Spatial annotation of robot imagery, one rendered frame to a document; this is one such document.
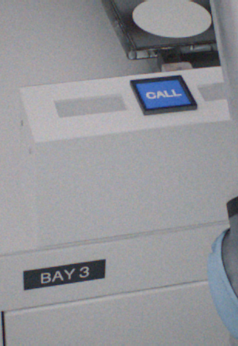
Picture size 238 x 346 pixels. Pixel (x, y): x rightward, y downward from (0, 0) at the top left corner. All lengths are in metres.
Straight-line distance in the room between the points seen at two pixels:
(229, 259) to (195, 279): 0.33
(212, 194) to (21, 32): 0.45
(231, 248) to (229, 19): 0.19
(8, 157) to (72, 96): 0.17
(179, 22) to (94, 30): 0.17
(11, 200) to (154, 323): 0.23
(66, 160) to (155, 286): 0.22
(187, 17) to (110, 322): 0.40
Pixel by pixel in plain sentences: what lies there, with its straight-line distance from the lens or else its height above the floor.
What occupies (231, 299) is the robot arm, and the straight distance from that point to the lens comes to 0.74.
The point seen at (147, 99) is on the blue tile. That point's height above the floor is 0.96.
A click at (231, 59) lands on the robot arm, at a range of 0.77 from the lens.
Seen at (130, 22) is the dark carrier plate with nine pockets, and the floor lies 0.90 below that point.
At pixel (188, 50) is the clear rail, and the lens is 1.15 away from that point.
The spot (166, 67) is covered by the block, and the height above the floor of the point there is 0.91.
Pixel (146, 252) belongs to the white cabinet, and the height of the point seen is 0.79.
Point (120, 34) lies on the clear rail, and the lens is 1.16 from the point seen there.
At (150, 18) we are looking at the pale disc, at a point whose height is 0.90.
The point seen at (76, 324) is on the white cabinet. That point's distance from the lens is 1.07.
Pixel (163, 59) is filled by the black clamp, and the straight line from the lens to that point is 1.11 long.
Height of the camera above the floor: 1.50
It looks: 39 degrees down
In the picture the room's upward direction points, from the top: 3 degrees clockwise
